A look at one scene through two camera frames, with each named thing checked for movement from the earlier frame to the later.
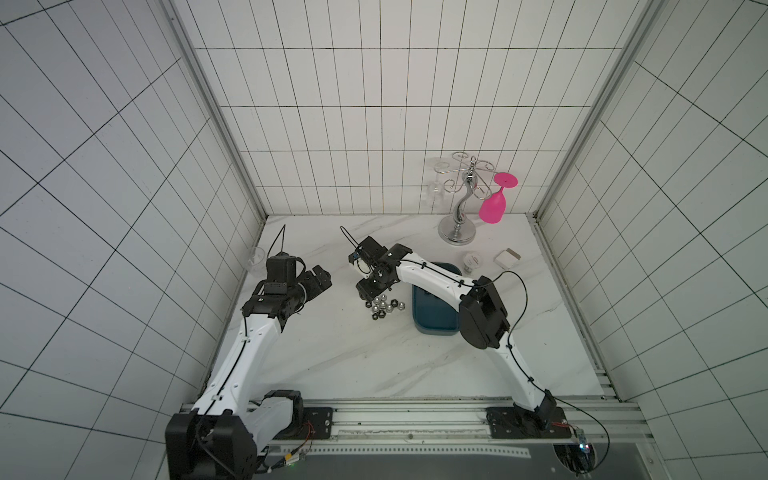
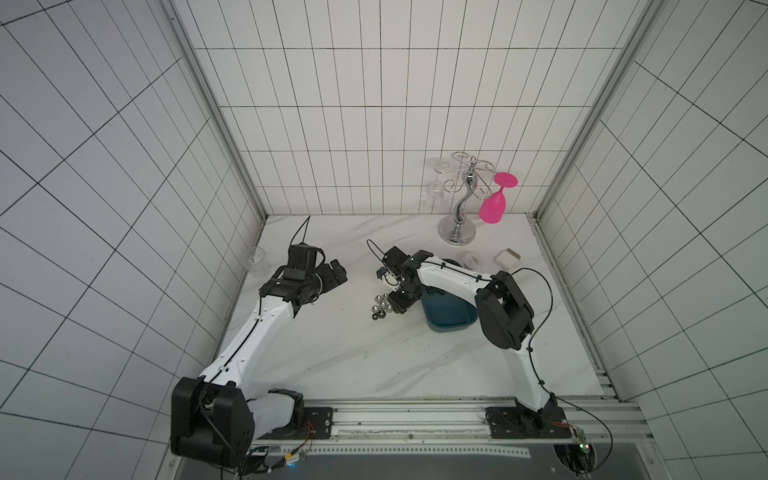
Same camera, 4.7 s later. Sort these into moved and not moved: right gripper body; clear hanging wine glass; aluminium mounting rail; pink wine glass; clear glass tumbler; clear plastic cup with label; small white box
Moved: right gripper body
Not moved: pink wine glass; clear plastic cup with label; clear hanging wine glass; aluminium mounting rail; small white box; clear glass tumbler
